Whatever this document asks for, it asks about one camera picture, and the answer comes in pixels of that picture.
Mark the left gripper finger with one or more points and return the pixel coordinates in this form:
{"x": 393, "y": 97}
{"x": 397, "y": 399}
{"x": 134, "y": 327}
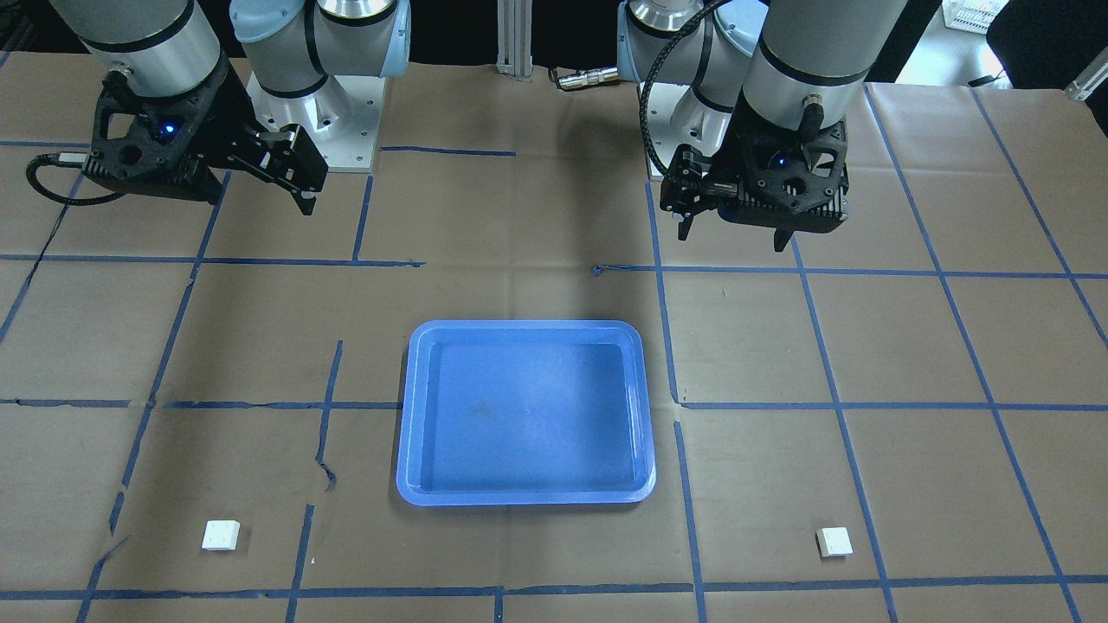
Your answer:
{"x": 781, "y": 239}
{"x": 685, "y": 224}

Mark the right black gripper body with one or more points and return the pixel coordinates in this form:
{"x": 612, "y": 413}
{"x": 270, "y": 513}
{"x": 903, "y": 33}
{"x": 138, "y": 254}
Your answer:
{"x": 223, "y": 112}

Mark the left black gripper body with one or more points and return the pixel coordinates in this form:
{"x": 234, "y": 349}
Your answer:
{"x": 689, "y": 176}

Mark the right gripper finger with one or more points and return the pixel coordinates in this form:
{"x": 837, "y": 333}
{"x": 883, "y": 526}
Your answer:
{"x": 305, "y": 202}

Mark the white block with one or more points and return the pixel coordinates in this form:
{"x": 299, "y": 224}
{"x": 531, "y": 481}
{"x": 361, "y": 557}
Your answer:
{"x": 221, "y": 535}
{"x": 834, "y": 542}

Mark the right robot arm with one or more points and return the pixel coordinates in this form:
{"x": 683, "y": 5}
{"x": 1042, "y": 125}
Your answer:
{"x": 294, "y": 47}

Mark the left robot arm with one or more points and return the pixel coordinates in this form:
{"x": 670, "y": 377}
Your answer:
{"x": 743, "y": 104}

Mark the blue plastic tray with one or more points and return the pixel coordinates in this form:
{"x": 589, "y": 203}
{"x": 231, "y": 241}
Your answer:
{"x": 525, "y": 412}

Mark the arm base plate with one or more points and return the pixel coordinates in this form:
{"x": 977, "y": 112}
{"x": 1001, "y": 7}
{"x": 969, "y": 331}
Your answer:
{"x": 343, "y": 117}
{"x": 677, "y": 115}

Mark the silver cable connector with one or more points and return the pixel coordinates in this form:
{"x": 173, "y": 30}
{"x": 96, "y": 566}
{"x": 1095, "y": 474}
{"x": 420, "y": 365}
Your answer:
{"x": 579, "y": 80}

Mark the aluminium frame post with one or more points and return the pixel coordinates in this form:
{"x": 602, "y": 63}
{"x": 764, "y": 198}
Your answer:
{"x": 513, "y": 31}

